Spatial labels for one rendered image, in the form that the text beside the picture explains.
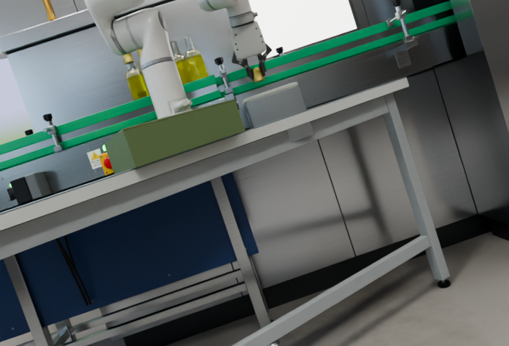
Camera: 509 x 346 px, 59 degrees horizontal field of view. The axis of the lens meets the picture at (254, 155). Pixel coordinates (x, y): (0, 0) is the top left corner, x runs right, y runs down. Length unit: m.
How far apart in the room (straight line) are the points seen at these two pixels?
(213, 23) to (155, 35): 0.61
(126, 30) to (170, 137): 0.34
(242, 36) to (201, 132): 0.41
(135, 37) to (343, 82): 0.77
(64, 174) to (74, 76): 0.48
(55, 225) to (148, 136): 0.30
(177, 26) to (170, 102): 0.68
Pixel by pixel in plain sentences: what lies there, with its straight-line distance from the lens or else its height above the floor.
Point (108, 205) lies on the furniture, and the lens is 1.16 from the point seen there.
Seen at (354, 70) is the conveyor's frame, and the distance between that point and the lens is 1.69.
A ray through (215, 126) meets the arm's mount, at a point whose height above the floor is 0.78.
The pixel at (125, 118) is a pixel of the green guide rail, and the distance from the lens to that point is 1.59.
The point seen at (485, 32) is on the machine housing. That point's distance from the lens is 1.71.
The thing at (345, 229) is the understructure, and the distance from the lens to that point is 1.93.
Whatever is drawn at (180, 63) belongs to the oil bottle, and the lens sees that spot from 1.68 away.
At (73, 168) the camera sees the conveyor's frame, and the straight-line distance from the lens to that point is 1.61.
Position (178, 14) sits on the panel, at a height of 1.26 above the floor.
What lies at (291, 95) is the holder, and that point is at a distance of 1.36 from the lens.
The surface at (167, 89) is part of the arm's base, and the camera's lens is 1.24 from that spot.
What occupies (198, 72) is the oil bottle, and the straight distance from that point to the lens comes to 1.67.
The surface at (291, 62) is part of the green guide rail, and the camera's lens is 1.67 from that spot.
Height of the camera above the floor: 0.76
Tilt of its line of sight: 4 degrees down
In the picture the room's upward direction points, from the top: 19 degrees counter-clockwise
